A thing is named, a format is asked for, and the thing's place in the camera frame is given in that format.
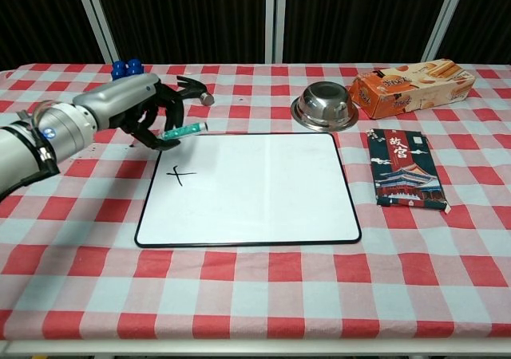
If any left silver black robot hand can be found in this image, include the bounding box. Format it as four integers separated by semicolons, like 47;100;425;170
72;73;197;152

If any green white marker pen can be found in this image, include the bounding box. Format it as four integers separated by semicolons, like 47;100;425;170
160;121;209;141

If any blue toy building block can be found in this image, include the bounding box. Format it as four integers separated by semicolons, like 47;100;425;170
111;58;144;81

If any red black claw hammer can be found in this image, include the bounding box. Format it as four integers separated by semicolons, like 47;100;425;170
176;75;216;107

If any stainless steel bowl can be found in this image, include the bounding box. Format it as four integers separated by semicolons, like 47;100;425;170
291;81;359;131

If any red white checkered tablecloth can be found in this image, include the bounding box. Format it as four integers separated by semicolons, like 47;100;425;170
0;62;511;341

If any orange biscuit box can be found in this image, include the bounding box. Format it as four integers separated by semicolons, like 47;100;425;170
349;58;477;120

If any dark blue palace print packet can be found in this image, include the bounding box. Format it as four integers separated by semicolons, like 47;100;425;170
366;128;452;215

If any white metal frame post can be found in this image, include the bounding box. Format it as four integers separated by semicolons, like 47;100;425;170
73;0;121;65
264;0;287;65
421;0;470;62

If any white dry-erase board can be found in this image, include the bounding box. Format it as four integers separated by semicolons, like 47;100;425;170
134;132;362;249

